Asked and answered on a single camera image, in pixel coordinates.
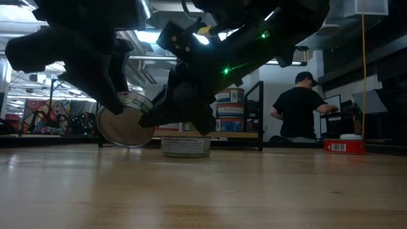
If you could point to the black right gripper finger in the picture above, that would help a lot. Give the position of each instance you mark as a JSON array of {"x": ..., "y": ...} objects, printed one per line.
[
  {"x": 162, "y": 108},
  {"x": 197, "y": 108}
]

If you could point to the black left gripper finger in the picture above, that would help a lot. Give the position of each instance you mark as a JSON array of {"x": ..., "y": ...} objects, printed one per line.
[
  {"x": 95, "y": 79},
  {"x": 122, "y": 70}
]

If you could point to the pink label silver lid can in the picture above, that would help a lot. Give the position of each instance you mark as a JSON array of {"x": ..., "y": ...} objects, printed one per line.
[{"x": 170, "y": 127}]

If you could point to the green label tuna can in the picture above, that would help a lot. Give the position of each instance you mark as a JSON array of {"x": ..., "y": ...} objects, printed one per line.
[
  {"x": 186, "y": 148},
  {"x": 124, "y": 127},
  {"x": 189, "y": 128}
]

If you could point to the red label short can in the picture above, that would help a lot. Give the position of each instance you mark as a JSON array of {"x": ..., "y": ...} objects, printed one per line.
[{"x": 345, "y": 147}]

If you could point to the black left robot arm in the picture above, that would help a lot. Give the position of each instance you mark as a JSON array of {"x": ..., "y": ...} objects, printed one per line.
[{"x": 89, "y": 12}]

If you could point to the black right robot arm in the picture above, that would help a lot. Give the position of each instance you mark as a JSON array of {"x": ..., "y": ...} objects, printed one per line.
[{"x": 270, "y": 38}]

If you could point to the yellow tag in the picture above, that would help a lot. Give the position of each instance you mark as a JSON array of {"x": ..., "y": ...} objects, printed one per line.
[{"x": 205, "y": 30}]

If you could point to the dark machine green lights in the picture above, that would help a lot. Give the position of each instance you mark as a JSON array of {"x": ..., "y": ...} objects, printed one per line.
[{"x": 82, "y": 124}]

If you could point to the colourful patterned quilt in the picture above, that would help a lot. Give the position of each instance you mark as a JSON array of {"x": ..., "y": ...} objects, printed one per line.
[{"x": 35, "y": 111}]

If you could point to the person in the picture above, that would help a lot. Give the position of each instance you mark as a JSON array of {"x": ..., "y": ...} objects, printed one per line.
[{"x": 297, "y": 111}]

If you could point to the grey monitor screen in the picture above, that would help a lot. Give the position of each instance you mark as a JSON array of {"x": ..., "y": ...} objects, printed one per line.
[{"x": 335, "y": 100}]

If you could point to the small white object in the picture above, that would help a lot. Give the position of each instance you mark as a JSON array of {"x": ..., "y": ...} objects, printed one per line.
[{"x": 350, "y": 136}]

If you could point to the grey slanted panel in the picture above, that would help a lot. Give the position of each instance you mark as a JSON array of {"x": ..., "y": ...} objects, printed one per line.
[{"x": 370, "y": 101}]

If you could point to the white ceiling box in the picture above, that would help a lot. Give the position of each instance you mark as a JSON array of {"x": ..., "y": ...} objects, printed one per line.
[{"x": 369, "y": 8}]

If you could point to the long ceiling light rail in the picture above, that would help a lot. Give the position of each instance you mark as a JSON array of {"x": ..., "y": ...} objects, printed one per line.
[{"x": 152, "y": 58}]

